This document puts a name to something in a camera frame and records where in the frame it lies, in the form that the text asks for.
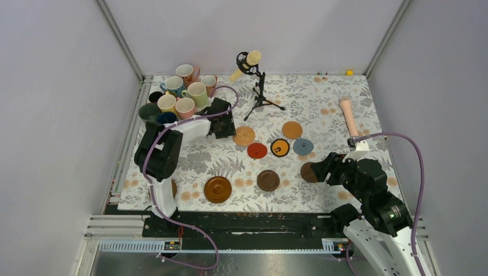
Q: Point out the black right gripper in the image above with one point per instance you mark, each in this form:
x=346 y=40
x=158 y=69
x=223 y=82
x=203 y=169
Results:
x=331 y=163

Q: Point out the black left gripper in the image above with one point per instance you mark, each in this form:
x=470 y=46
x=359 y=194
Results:
x=229 y=131

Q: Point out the woven rattan coaster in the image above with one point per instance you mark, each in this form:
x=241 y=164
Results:
x=244 y=136

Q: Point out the red round coaster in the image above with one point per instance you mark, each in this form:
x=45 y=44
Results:
x=257 y=150

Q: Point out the blue round coaster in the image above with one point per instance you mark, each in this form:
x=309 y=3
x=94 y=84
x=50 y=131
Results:
x=303 y=147

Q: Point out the dark blue mug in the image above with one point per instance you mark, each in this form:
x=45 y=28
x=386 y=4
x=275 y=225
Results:
x=167 y=118

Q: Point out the orange black face coaster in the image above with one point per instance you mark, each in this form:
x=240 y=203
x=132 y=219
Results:
x=280 y=148

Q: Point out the light wooden round coaster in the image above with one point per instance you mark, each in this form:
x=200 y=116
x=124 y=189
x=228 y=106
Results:
x=292 y=130

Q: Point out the brown wooden knob lid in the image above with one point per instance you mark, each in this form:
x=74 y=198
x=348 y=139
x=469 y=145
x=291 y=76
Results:
x=217 y=189

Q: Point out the dark brown coaster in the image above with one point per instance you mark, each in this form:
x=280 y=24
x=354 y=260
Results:
x=307 y=173
x=268 y=180

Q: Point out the brown wooden coaster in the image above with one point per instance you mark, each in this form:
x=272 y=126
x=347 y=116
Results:
x=173 y=188

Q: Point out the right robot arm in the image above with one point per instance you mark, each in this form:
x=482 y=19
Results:
x=382 y=227

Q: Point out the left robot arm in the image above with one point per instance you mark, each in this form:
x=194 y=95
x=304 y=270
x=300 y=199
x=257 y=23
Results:
x=159 y=150

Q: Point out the light green mug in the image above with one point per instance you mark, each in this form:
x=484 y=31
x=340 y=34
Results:
x=198 y=93

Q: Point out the small pink mug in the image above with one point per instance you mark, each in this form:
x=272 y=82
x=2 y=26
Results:
x=209 y=82

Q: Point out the yellow mug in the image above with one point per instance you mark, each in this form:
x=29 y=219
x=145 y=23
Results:
x=167 y=103

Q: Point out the floral table mat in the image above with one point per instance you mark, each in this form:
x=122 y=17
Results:
x=313 y=102

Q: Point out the blue patterned mug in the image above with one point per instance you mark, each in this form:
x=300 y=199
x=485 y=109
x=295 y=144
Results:
x=174 y=85

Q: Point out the pink cylindrical roller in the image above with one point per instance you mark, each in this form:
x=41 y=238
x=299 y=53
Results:
x=346 y=107

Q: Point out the black microphone tripod stand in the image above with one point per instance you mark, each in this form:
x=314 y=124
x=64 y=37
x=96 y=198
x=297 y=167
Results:
x=261 y=100

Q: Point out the black mug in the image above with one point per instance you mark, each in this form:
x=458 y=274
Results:
x=155 y=96

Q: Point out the cream microphone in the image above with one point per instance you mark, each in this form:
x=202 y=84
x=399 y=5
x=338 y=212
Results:
x=247 y=63

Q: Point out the dark green mug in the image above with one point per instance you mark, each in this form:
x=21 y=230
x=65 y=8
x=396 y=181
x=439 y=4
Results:
x=149 y=112

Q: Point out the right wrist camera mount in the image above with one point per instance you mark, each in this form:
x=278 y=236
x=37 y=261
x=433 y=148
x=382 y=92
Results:
x=358 y=149

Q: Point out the salmon mug with handle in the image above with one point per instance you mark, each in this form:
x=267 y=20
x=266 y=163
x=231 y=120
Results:
x=188 y=73

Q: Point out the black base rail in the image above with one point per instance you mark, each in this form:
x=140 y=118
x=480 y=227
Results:
x=247 y=231

